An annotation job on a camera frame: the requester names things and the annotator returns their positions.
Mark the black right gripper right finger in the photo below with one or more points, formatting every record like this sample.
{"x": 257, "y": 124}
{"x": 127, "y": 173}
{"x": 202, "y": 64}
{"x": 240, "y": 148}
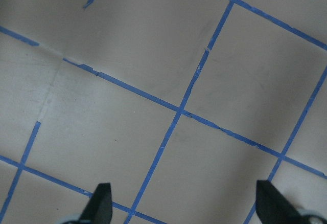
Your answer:
{"x": 272, "y": 207}

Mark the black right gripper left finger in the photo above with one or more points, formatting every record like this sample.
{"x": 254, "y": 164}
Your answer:
{"x": 99, "y": 208}

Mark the brown paper table mat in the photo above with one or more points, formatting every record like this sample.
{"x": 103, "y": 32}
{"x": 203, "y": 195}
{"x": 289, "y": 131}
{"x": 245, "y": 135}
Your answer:
{"x": 182, "y": 105}

